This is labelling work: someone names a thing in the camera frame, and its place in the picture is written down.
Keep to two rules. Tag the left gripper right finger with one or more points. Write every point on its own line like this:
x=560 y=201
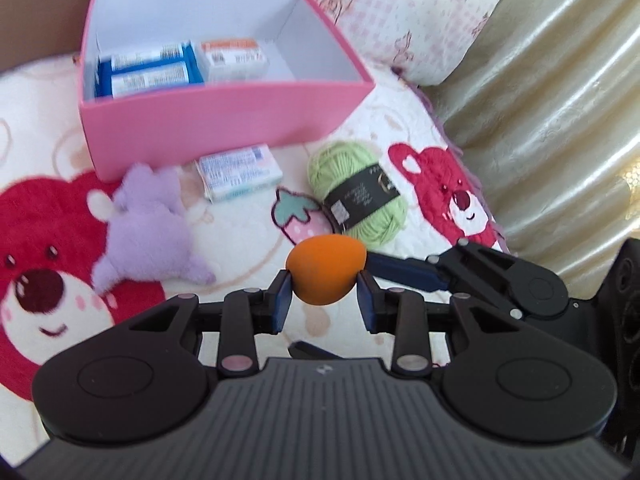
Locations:
x=407 y=316

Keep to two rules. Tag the pink cardboard box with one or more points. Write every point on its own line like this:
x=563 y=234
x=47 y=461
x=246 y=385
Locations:
x=313 y=83

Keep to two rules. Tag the pink checked pillow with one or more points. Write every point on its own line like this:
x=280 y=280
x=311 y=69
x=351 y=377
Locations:
x=410 y=10

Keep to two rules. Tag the bear print blanket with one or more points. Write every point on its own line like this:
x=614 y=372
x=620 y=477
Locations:
x=49 y=194

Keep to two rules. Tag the orange makeup sponge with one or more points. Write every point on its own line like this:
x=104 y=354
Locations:
x=324 y=268

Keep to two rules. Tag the small white tissue pack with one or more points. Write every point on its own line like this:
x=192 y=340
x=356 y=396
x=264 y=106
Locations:
x=234 y=173

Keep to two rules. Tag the blue wet wipes pack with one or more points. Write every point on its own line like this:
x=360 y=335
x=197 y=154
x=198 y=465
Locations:
x=151 y=69

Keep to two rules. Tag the green yarn ball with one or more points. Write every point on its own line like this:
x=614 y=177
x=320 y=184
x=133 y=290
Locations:
x=349 y=180

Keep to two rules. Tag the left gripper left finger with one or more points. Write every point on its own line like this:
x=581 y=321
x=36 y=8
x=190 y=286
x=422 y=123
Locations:
x=237 y=319

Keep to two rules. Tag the clear dental floss box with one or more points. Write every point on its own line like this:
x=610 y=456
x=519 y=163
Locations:
x=234 y=59

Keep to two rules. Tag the beige satin curtain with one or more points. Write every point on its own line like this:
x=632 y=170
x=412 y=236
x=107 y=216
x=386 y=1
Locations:
x=545 y=107

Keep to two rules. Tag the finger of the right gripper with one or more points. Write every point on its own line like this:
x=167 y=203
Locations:
x=416 y=273
x=303 y=350

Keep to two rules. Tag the purple plush toy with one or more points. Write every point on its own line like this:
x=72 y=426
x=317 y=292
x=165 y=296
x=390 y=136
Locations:
x=148 y=239

